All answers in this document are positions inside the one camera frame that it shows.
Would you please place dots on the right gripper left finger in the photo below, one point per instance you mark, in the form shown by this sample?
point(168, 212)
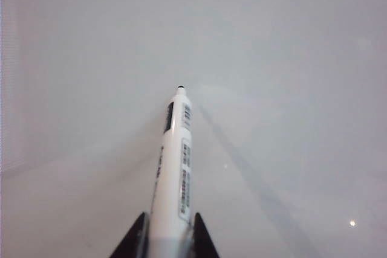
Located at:
point(136, 240)

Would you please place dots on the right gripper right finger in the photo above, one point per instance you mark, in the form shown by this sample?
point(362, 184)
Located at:
point(204, 240)

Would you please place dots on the large glass whiteboard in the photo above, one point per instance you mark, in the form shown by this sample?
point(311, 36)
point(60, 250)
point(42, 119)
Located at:
point(272, 58)

